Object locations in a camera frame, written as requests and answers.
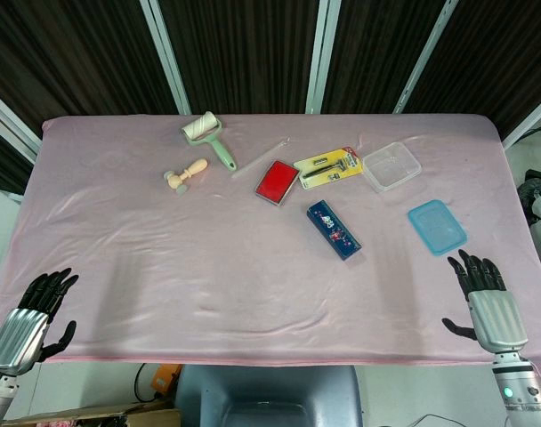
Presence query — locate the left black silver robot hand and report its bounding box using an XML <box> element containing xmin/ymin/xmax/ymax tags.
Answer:
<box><xmin>0</xmin><ymin>268</ymin><xmax>80</xmax><ymax>377</ymax></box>

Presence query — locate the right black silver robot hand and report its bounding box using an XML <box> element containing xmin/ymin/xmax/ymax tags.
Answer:
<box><xmin>441</xmin><ymin>249</ymin><xmax>529</xmax><ymax>355</ymax></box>

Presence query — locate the blue glasses case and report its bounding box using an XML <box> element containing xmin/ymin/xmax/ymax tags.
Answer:
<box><xmin>306</xmin><ymin>199</ymin><xmax>364</xmax><ymax>263</ymax></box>

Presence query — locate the blue plastic lid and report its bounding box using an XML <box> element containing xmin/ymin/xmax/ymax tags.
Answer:
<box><xmin>407</xmin><ymin>199</ymin><xmax>469</xmax><ymax>258</ymax></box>

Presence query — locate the brown cardboard box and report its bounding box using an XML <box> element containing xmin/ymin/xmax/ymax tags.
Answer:
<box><xmin>1</xmin><ymin>399</ymin><xmax>182</xmax><ymax>427</ymax></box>

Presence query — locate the black background equipment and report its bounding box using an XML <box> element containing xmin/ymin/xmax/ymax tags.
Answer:
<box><xmin>517</xmin><ymin>167</ymin><xmax>541</xmax><ymax>223</ymax></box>

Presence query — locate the orange device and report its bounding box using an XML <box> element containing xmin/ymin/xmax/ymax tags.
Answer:
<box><xmin>150</xmin><ymin>364</ymin><xmax>182</xmax><ymax>399</ymax></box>

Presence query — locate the pink tablecloth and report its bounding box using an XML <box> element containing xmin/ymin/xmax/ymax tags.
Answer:
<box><xmin>0</xmin><ymin>114</ymin><xmax>541</xmax><ymax>368</ymax></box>

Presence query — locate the clear plastic container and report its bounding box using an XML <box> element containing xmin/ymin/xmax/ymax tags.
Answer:
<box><xmin>362</xmin><ymin>141</ymin><xmax>423</xmax><ymax>193</ymax></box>

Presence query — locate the razor in yellow package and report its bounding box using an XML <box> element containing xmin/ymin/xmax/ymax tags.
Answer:
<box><xmin>293</xmin><ymin>146</ymin><xmax>365</xmax><ymax>191</ymax></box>

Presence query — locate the red ink pad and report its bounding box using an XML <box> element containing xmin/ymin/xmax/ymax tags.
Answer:
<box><xmin>254</xmin><ymin>160</ymin><xmax>300</xmax><ymax>208</ymax></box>

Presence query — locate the green lint roller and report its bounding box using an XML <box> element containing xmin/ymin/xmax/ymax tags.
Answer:
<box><xmin>181</xmin><ymin>111</ymin><xmax>238</xmax><ymax>173</ymax></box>

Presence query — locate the clear plastic tube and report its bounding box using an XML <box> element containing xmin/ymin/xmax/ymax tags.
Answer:
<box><xmin>230</xmin><ymin>137</ymin><xmax>291</xmax><ymax>180</ymax></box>

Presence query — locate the black cable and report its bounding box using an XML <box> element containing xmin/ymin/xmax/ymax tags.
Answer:
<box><xmin>133</xmin><ymin>363</ymin><xmax>160</xmax><ymax>403</ymax></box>

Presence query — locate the white partition post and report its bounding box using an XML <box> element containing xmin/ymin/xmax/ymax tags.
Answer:
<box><xmin>0</xmin><ymin>84</ymin><xmax>43</xmax><ymax>164</ymax></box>
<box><xmin>501</xmin><ymin>88</ymin><xmax>541</xmax><ymax>150</ymax></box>
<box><xmin>392</xmin><ymin>0</ymin><xmax>459</xmax><ymax>115</ymax></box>
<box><xmin>139</xmin><ymin>0</ymin><xmax>192</xmax><ymax>116</ymax></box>
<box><xmin>305</xmin><ymin>0</ymin><xmax>343</xmax><ymax>115</ymax></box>

